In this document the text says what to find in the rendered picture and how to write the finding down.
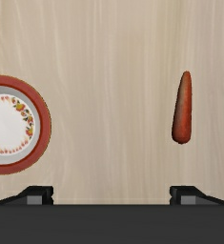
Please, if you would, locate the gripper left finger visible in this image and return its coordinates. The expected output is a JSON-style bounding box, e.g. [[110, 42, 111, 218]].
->
[[0, 185, 54, 206]]

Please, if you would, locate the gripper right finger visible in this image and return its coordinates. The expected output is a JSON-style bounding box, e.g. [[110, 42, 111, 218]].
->
[[169, 185, 224, 206]]

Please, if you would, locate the red-rimmed white plate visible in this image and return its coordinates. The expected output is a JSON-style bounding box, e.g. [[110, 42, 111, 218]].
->
[[0, 74, 52, 175]]

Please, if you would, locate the orange carrot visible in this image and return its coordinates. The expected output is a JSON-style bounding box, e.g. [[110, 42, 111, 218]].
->
[[171, 71, 193, 145]]

